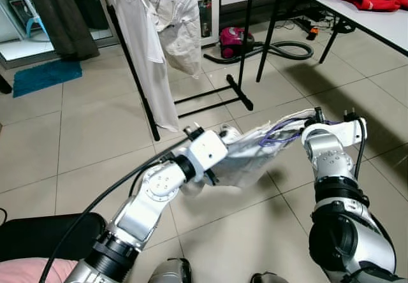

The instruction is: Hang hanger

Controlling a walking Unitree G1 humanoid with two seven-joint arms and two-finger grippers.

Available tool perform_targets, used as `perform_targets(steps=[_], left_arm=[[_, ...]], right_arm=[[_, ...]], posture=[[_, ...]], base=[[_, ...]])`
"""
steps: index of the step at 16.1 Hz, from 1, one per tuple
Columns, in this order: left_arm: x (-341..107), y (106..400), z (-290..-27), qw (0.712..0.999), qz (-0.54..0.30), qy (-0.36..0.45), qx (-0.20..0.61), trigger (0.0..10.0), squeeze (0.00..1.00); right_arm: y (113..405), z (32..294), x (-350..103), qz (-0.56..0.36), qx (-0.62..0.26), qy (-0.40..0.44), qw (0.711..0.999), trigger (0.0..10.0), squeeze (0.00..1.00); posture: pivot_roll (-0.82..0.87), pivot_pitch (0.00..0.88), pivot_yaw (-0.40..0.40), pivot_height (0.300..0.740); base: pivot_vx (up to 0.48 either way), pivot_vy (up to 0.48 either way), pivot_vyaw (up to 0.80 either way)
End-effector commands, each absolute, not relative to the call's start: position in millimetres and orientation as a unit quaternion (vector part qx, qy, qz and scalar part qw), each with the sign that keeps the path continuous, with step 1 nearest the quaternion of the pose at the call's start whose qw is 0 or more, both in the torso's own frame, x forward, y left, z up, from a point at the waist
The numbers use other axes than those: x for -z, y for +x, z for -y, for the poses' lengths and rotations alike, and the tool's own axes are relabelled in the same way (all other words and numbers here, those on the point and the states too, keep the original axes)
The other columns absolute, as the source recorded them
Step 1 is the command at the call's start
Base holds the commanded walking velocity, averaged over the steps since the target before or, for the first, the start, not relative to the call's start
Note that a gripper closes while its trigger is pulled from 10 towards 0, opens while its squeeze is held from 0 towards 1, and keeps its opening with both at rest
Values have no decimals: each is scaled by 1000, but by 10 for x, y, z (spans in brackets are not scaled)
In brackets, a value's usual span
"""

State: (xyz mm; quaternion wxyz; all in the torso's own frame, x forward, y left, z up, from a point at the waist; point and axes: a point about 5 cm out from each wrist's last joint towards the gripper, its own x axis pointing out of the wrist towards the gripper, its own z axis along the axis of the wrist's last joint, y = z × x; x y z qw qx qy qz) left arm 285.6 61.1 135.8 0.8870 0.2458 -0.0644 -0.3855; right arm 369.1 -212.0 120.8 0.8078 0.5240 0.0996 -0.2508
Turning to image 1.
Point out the white jeans black stitching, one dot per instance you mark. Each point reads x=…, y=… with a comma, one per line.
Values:
x=248, y=162

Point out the purple plastic hanger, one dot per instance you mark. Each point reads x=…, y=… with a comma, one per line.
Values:
x=280, y=141

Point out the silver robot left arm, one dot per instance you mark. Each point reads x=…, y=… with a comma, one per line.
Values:
x=156, y=190

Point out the black power strip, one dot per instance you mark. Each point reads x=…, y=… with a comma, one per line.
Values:
x=305, y=23

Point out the white table black legs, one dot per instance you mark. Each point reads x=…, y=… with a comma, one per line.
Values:
x=357, y=21

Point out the silver robot left leg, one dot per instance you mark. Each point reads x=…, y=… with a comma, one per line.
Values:
x=167, y=273

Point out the silver robot leg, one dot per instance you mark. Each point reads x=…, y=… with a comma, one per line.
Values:
x=167, y=273
x=268, y=278

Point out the black clothes rack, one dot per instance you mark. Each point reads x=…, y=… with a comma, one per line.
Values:
x=245, y=34

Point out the white hanging shirt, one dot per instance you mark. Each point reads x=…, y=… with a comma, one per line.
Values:
x=150, y=85

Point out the magenta vacuum cleaner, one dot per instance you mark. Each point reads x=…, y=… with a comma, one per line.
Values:
x=233, y=41

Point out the silver robot right leg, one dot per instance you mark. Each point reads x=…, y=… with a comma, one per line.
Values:
x=268, y=278

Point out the off-white denim garment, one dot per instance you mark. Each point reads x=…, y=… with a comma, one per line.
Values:
x=185, y=34

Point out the blue floor mat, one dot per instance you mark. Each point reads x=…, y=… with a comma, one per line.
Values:
x=48, y=78

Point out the pink cushion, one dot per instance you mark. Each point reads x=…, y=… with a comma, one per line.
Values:
x=25, y=271

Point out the dark grey curtain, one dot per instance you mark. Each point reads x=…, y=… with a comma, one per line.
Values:
x=60, y=15

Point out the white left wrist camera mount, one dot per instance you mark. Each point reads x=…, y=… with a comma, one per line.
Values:
x=207, y=149

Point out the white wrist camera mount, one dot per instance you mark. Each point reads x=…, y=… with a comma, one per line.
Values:
x=207, y=149
x=347, y=132

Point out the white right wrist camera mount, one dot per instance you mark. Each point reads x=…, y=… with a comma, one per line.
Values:
x=347, y=132

